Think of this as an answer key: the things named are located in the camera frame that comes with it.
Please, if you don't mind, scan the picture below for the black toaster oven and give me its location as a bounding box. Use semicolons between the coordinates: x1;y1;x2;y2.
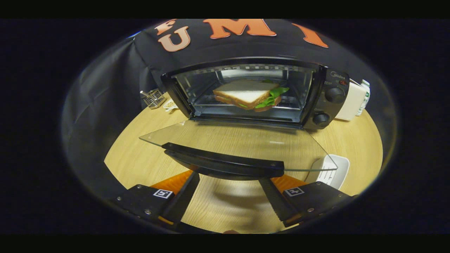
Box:
139;57;350;180

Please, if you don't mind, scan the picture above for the small metal wire rack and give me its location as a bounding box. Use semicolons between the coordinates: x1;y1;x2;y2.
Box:
140;89;166;109

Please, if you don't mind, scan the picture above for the white pop-up toaster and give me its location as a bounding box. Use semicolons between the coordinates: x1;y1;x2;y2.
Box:
334;82;368;122

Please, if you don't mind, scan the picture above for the white rectangular plate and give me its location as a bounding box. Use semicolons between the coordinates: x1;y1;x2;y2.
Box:
304;154;350;190

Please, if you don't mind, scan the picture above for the white green-label drink bottle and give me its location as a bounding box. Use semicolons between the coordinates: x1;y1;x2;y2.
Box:
355;79;371;117

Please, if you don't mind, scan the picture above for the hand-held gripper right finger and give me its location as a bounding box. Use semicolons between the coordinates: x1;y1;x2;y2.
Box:
259;175;357;228

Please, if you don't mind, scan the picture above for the lettuce sandwich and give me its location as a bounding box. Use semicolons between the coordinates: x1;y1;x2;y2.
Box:
213;79;290;112

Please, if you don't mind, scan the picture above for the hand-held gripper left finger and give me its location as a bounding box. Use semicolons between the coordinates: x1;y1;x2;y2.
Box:
112;170;200;227

